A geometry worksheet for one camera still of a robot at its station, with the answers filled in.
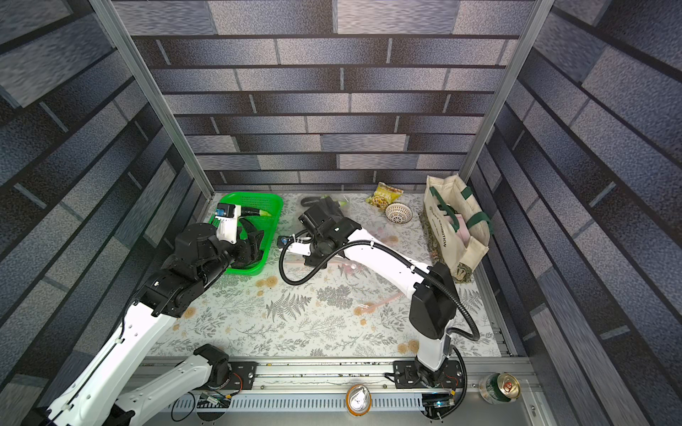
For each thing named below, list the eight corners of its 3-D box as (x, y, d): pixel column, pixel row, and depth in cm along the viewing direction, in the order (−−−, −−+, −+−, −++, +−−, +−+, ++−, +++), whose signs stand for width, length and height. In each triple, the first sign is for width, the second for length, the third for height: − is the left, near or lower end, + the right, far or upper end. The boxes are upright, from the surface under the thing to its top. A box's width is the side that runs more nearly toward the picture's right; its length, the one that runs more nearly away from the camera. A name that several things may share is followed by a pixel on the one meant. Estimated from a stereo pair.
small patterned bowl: (386, 224, 110) (387, 218, 107) (384, 208, 116) (385, 202, 113) (411, 224, 110) (413, 218, 107) (408, 208, 116) (409, 202, 113)
